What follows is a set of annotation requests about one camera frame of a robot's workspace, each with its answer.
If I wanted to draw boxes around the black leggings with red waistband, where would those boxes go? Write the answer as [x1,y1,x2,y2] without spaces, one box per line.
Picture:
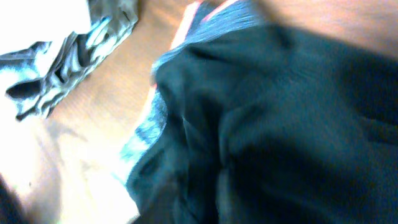
[118,1,397,224]

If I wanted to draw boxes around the grey crumpled garment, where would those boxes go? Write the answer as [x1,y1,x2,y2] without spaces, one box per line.
[1,0,139,121]

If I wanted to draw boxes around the white crumpled garment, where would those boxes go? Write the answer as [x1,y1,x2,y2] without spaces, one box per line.
[1,0,91,54]

